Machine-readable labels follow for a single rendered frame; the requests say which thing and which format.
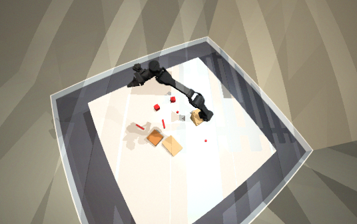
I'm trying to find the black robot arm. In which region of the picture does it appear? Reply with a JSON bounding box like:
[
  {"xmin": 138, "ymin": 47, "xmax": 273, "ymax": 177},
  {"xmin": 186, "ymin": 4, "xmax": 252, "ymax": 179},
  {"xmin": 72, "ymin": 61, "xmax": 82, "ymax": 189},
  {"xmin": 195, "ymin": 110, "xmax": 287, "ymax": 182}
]
[{"xmin": 133, "ymin": 61, "xmax": 214, "ymax": 122}]

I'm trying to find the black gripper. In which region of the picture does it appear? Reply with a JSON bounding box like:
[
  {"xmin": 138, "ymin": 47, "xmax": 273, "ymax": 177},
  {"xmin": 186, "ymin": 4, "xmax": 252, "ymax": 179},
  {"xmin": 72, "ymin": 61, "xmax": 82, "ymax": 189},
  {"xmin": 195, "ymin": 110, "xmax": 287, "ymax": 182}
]
[{"xmin": 127, "ymin": 69, "xmax": 153, "ymax": 87}]

